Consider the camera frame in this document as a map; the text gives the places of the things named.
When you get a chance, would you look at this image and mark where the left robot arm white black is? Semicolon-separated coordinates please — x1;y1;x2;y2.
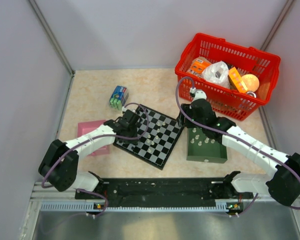
38;110;141;199

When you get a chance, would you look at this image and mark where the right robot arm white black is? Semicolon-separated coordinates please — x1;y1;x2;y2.
177;98;300;210

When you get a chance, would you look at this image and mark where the black white chess board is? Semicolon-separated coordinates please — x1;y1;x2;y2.
113;105;184;170

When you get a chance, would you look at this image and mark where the blue green sponge pack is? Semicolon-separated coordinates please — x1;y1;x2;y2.
109;85;129;111

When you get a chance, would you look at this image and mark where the green plastic tray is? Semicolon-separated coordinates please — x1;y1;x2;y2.
186;127;228;164

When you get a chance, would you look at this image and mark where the white plastic bag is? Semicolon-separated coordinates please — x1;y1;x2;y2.
202;61;230;89

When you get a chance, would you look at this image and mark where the pink plastic tray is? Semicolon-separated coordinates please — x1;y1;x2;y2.
77;119;110;157

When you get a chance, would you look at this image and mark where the orange box left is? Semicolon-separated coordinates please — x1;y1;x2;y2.
188;56;212;75

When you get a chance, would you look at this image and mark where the orange box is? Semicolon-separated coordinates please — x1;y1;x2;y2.
228;67;248;94
188;56;212;75

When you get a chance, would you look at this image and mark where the orange box right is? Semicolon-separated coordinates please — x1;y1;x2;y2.
228;67;248;94

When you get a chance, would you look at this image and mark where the red plastic basket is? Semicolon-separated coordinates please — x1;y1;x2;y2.
175;33;281;121

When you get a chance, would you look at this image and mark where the orange ball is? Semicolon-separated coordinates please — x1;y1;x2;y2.
241;74;260;92

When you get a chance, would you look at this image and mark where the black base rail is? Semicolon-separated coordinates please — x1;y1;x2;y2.
74;177;253;208

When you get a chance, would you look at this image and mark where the grey cable duct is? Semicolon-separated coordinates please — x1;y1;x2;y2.
40;201;231;213

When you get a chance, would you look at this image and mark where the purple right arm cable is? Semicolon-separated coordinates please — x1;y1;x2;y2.
174;76;300;218

